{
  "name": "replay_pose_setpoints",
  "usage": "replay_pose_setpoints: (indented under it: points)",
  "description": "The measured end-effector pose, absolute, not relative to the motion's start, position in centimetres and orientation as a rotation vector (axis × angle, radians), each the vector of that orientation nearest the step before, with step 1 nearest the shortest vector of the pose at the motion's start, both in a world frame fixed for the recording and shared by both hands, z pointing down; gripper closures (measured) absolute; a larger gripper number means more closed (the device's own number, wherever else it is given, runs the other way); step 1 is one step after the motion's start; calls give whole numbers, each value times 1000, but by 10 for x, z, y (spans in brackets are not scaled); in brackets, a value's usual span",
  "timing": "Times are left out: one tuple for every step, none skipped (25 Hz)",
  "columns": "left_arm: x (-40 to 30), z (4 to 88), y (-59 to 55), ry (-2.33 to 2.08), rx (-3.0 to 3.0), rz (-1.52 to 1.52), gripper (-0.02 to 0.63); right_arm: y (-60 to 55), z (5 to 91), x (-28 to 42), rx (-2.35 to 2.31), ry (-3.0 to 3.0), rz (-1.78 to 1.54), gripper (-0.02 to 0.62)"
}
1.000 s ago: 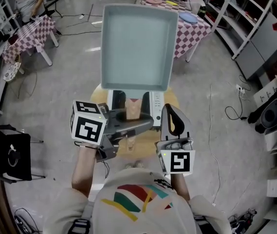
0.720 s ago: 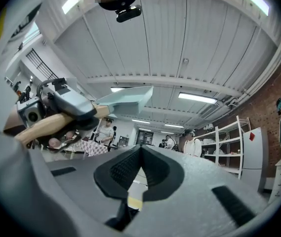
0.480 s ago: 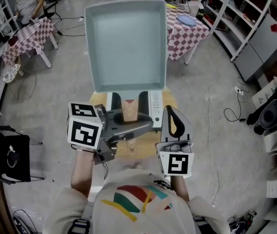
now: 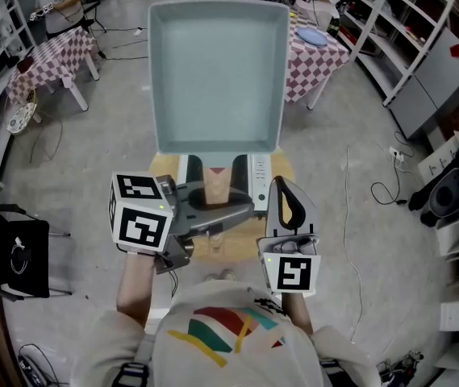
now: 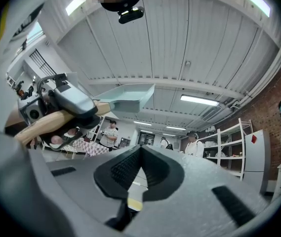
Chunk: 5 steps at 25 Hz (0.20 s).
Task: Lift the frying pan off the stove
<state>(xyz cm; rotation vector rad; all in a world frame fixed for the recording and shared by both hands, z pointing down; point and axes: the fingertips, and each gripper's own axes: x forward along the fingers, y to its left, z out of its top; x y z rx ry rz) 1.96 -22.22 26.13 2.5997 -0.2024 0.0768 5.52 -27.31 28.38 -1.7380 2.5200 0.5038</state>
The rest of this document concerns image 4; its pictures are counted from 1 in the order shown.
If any person's light shoe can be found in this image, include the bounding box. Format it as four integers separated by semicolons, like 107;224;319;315
206;269;237;283

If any white floor cable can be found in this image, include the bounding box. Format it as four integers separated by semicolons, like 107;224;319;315
342;144;366;345

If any white cardboard box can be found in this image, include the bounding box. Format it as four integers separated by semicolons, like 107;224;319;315
415;130;459;185

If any grey metal cabinet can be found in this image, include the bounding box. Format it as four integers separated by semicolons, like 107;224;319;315
386;26;459;141

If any blue plate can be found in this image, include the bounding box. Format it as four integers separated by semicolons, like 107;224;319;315
295;27;330;48

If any black folding chair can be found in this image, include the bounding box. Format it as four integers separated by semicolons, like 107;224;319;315
0;202;73;302

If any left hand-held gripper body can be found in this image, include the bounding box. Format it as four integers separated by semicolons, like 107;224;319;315
108;171;194;276

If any grey square frying pan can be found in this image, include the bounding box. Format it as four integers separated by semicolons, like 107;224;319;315
147;0;291;207

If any person's right forearm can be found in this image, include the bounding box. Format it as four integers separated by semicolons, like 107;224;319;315
280;292;315;336

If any clear glass cup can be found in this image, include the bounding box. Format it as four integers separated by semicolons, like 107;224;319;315
207;233;227;258

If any checkered cloth table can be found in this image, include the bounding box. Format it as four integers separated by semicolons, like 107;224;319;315
4;25;102;113
284;8;352;110

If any black floor gadget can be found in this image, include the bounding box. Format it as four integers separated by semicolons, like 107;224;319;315
377;349;424;383

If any dark bowl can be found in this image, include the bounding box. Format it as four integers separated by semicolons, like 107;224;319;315
16;56;35;75

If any white induction stove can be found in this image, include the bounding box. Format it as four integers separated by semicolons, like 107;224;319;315
176;153;273;218

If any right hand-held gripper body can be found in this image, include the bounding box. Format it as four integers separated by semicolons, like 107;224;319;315
256;231;322;297

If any black cable bundle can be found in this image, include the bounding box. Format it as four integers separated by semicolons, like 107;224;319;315
16;342;60;387

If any person's cream printed shirt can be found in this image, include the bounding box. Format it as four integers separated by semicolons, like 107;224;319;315
70;279;380;387

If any round wooden table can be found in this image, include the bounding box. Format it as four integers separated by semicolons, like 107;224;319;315
148;147;297;264

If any white open shelf rack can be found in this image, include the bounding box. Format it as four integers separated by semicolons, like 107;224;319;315
340;0;459;108

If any black floor cable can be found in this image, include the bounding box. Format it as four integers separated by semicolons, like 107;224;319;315
369;130;415;207

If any person's left forearm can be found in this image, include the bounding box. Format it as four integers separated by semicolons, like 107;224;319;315
115;251;161;331

